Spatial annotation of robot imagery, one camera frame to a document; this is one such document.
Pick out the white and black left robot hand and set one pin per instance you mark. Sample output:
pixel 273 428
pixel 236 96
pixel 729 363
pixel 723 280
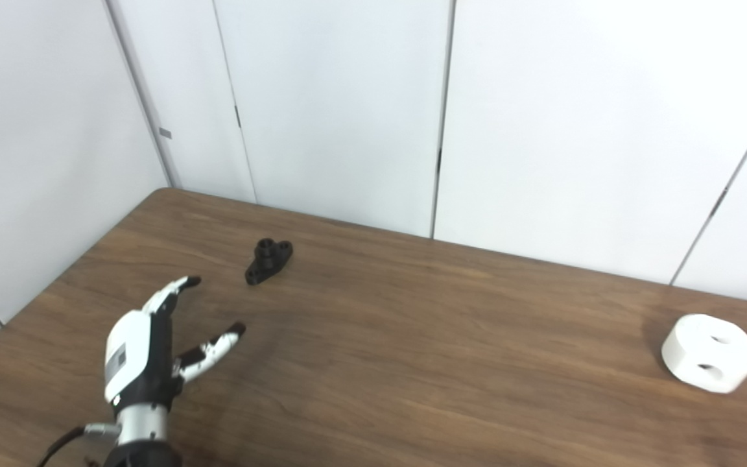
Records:
pixel 130 353

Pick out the round white cylinder piece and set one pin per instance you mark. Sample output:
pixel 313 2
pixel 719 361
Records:
pixel 704 353

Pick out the black flanged holder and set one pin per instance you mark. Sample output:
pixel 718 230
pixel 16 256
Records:
pixel 268 261

